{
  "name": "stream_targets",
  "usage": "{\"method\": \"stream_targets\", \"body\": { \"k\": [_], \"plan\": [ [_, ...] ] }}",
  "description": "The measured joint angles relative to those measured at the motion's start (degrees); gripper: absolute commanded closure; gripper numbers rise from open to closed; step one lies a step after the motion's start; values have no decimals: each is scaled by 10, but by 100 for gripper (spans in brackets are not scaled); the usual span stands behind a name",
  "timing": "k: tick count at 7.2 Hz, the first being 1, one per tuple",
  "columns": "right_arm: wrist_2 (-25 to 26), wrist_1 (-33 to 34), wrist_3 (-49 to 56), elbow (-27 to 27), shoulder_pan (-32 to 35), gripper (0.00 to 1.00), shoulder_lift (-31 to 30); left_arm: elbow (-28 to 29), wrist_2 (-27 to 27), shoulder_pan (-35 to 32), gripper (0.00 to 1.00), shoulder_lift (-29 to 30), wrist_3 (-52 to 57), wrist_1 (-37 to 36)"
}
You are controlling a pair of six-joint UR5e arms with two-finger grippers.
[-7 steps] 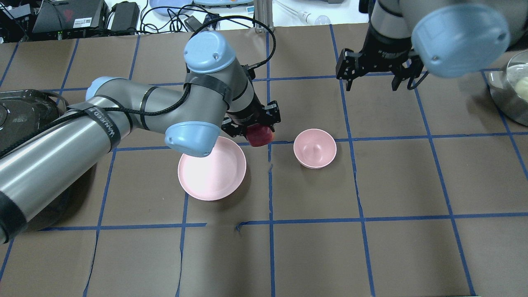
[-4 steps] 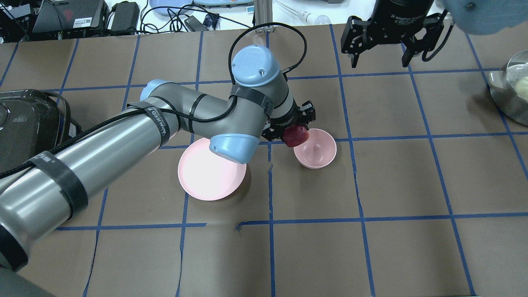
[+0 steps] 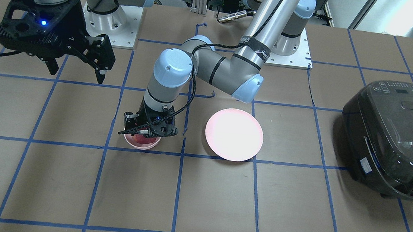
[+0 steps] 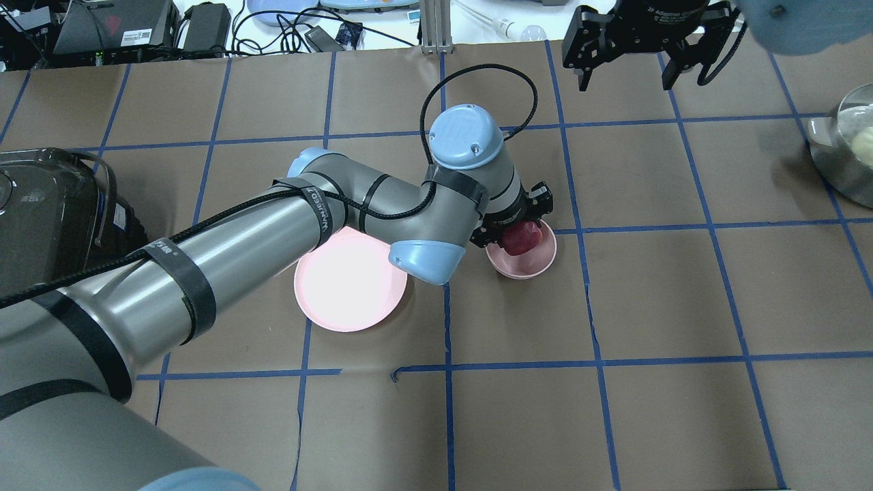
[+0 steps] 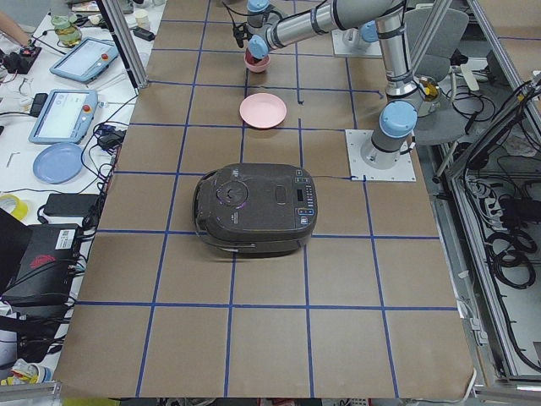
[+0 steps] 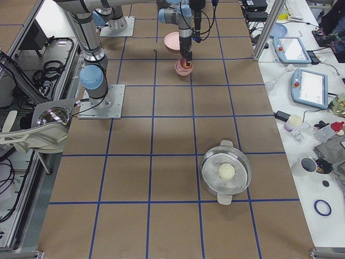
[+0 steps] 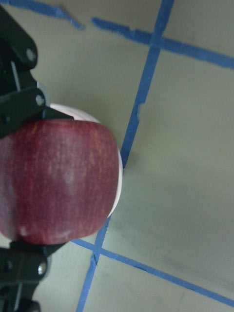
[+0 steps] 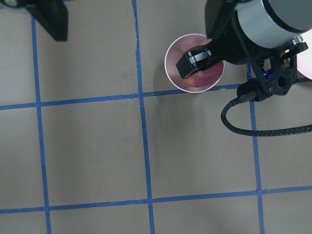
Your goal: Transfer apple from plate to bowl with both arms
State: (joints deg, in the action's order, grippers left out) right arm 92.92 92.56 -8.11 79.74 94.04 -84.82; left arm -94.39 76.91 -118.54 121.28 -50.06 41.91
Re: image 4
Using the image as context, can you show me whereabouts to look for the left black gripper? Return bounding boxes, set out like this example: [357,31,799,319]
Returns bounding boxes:
[470,181,554,248]

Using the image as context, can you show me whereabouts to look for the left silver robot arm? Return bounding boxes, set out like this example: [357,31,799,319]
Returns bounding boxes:
[1,104,554,490]

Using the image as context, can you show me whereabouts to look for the pink plate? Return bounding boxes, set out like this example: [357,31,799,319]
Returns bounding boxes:
[293,227,408,333]

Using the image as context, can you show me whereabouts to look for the red apple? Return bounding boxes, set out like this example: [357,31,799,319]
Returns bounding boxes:
[500,220,543,256]

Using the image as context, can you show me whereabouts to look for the pink bowl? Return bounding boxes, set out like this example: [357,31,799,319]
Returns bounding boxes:
[484,220,558,280]

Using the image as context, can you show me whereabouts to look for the white steamed bun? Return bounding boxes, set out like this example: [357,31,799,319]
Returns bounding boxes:
[849,126,873,168]

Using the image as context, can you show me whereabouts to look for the black power adapter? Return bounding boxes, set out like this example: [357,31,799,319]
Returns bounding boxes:
[179,2,231,59]

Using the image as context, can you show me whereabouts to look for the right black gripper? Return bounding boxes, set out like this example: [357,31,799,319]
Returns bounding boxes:
[561,1,740,92]

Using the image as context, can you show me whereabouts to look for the light blue plate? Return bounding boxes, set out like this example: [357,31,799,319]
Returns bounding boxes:
[246,0,318,26]

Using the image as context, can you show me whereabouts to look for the aluminium frame post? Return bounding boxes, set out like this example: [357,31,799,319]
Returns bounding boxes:
[419,0,454,55]

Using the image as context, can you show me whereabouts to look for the black laptop computer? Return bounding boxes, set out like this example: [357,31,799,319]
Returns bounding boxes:
[53,1,180,57]

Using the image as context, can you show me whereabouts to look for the steel steamer pan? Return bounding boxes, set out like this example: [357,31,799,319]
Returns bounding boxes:
[805,84,872,209]

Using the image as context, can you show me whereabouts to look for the black braided cable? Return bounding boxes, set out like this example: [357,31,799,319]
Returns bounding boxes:
[0,63,539,311]

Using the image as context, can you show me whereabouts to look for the black camera cable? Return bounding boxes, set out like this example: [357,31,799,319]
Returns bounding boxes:
[696,20,749,87]

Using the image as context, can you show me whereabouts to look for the dark grey rice cooker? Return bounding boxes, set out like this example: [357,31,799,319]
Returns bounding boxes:
[1,148,148,297]

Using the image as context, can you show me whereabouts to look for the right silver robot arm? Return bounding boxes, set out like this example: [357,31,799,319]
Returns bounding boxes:
[561,1,872,92]

